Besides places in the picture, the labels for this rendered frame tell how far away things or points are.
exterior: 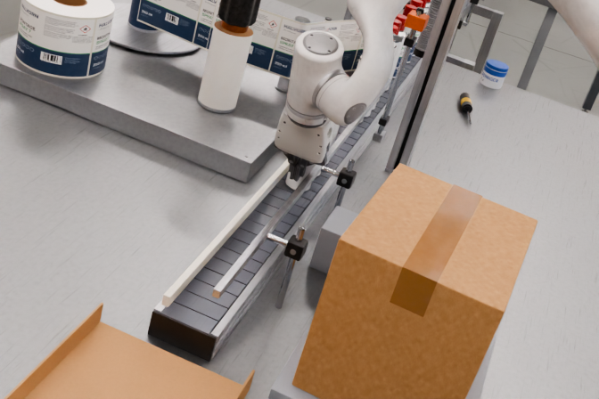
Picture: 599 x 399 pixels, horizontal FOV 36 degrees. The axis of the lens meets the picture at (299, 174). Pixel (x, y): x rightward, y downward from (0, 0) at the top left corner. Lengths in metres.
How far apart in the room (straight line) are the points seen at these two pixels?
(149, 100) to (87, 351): 0.79
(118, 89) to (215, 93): 0.22
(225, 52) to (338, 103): 0.53
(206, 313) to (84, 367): 0.20
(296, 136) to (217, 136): 0.32
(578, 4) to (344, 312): 0.67
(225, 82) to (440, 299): 0.94
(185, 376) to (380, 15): 0.66
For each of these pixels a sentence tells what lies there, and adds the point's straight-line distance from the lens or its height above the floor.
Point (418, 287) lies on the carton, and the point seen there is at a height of 1.10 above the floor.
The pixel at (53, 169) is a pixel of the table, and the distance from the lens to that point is 1.83.
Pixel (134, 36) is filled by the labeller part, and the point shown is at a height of 0.89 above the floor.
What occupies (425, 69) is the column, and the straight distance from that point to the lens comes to 2.03.
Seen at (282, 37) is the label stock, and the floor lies 1.01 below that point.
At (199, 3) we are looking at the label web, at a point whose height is 1.03.
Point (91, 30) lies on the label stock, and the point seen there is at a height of 0.99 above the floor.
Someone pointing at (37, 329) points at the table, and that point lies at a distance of 1.44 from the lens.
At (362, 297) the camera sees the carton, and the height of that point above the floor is 1.05.
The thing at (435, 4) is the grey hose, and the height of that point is 1.20.
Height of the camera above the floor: 1.76
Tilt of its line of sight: 28 degrees down
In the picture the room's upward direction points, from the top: 16 degrees clockwise
